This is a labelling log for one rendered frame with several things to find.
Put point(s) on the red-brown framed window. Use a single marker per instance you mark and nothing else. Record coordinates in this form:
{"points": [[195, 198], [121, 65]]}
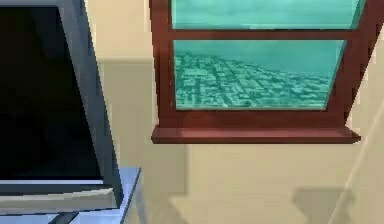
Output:
{"points": [[256, 120]]}

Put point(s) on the grey television set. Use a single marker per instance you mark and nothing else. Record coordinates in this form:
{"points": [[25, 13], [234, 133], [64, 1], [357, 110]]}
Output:
{"points": [[43, 100]]}

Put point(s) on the pale blue table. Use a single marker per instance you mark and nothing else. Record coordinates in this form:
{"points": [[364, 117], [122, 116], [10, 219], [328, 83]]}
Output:
{"points": [[128, 196]]}

